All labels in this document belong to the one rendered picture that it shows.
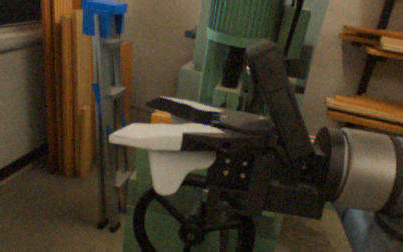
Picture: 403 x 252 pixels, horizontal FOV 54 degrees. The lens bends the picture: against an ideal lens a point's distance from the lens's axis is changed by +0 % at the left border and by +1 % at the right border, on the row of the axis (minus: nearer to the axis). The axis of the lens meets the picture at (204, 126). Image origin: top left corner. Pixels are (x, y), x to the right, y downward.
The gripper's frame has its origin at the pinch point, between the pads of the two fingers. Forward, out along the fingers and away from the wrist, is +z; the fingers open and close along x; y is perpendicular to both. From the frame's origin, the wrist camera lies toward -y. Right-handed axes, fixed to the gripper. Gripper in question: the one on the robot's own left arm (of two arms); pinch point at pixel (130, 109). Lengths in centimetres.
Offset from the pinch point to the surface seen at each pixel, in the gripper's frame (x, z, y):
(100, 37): 142, 47, 3
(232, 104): 71, -13, 11
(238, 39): 65, -11, -7
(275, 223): 62, -30, 39
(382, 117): 243, -127, 33
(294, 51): 90, -30, -6
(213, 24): 69, -4, -10
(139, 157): 64, 10, 28
